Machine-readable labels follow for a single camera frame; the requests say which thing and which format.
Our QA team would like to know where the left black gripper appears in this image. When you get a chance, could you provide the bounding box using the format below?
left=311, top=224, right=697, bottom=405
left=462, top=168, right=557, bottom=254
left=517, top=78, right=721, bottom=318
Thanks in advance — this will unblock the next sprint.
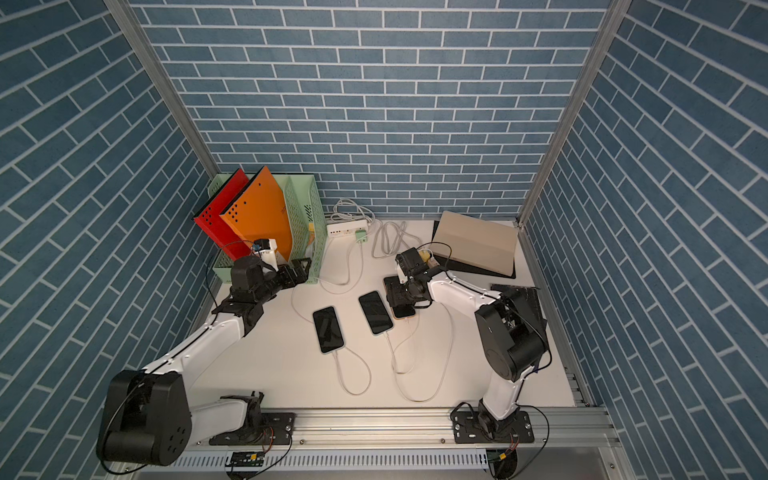
left=252, top=256, right=311, bottom=305

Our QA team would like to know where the phone pink case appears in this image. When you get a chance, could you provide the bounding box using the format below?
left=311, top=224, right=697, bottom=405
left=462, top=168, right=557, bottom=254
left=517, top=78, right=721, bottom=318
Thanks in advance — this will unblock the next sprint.
left=392, top=305, right=416, bottom=319

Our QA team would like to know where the phone green case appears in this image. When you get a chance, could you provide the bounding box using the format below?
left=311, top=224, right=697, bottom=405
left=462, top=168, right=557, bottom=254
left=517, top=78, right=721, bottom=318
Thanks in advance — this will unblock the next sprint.
left=358, top=291, right=394, bottom=335

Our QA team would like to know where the phone white cable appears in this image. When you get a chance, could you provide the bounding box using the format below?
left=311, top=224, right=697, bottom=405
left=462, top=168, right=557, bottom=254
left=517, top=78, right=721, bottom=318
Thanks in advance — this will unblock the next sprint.
left=392, top=302, right=456, bottom=404
left=329, top=346, right=373, bottom=397
left=386, top=328, right=421, bottom=376

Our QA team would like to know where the phone blue case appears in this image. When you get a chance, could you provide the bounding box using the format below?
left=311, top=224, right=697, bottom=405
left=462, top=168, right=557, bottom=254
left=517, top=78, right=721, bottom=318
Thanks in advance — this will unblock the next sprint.
left=312, top=306, right=345, bottom=354

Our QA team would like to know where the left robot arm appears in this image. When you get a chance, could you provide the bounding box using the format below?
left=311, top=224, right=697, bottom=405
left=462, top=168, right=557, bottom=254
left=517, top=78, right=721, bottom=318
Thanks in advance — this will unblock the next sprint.
left=96, top=254, right=312, bottom=468

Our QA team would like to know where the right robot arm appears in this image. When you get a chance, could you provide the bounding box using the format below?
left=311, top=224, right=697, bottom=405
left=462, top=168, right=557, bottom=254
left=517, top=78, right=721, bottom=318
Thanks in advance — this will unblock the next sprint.
left=383, top=269, right=550, bottom=428

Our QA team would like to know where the orange file folder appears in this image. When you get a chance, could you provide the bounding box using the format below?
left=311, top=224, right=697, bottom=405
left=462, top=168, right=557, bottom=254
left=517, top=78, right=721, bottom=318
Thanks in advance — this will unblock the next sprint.
left=221, top=166, right=292, bottom=260

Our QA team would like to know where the white power strip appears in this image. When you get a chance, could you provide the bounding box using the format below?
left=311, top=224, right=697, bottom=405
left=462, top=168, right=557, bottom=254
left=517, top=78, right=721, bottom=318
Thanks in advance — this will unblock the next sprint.
left=327, top=219, right=369, bottom=238

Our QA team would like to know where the green plastic file basket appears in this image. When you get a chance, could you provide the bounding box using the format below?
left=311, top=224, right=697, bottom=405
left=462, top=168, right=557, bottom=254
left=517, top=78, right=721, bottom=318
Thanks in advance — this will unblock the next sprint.
left=195, top=167, right=328, bottom=284

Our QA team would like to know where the red file folder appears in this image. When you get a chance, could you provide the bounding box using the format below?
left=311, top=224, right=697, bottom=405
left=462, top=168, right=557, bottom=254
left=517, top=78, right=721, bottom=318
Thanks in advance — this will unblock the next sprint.
left=194, top=169, right=250, bottom=261

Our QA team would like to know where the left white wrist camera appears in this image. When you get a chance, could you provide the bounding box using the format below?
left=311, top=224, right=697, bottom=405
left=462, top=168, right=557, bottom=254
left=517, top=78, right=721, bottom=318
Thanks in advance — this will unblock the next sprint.
left=251, top=239, right=278, bottom=271

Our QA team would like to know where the coiled white power cord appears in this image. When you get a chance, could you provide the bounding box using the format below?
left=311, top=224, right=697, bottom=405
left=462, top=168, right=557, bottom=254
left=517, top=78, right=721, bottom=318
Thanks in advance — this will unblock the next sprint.
left=370, top=220, right=424, bottom=260

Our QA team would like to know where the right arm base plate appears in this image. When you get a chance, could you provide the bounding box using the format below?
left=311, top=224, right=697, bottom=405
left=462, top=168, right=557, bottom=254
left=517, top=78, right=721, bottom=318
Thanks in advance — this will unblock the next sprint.
left=449, top=409, right=535, bottom=444

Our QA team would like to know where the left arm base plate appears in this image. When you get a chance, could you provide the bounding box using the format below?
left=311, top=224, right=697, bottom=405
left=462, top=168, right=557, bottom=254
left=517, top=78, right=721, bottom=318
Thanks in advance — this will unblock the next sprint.
left=208, top=412, right=296, bottom=448

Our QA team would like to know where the aluminium front rail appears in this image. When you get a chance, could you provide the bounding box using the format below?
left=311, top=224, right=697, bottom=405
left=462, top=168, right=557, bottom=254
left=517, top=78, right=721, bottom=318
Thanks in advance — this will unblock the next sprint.
left=187, top=405, right=620, bottom=450

